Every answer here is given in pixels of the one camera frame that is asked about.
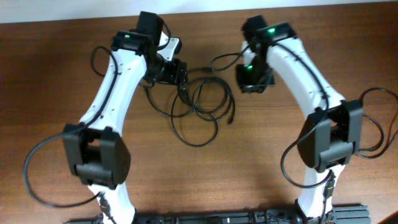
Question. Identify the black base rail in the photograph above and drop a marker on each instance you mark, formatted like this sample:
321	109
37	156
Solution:
341	214

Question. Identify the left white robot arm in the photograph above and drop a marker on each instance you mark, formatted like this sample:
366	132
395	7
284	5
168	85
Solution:
95	151

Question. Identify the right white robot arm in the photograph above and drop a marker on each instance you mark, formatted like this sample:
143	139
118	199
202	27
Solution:
332	129

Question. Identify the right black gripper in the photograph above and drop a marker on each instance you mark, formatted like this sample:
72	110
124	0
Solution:
247	87

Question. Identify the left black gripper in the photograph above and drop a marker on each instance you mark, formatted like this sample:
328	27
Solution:
178	71

